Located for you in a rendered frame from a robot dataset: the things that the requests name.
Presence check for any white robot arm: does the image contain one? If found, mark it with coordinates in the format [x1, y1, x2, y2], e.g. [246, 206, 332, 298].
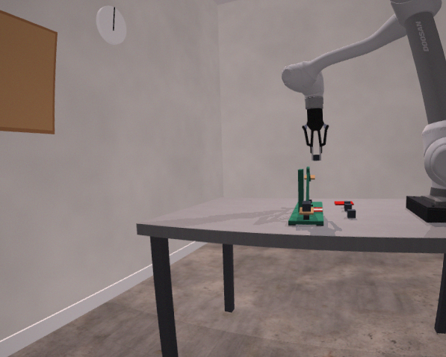
[282, 0, 446, 205]

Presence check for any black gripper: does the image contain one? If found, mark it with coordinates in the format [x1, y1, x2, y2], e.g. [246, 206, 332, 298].
[302, 108, 329, 161]

